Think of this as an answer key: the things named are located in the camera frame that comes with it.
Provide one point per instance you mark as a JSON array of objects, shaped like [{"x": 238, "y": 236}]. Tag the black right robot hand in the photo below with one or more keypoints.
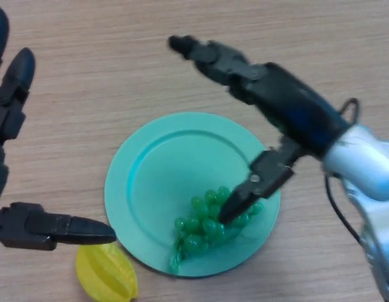
[{"x": 291, "y": 100}]

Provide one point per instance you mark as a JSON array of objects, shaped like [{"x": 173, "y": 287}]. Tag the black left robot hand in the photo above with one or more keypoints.
[{"x": 8, "y": 119}]

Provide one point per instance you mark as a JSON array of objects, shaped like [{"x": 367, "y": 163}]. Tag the green grapes bunch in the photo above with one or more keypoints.
[{"x": 197, "y": 226}]

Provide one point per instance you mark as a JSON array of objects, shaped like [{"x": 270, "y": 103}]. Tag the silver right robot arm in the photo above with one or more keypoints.
[{"x": 364, "y": 154}]

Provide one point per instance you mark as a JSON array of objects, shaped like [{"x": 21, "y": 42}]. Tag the green round plate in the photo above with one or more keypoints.
[{"x": 169, "y": 170}]

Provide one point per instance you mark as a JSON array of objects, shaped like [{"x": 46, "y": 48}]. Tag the yellow starfruit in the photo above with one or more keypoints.
[{"x": 103, "y": 277}]

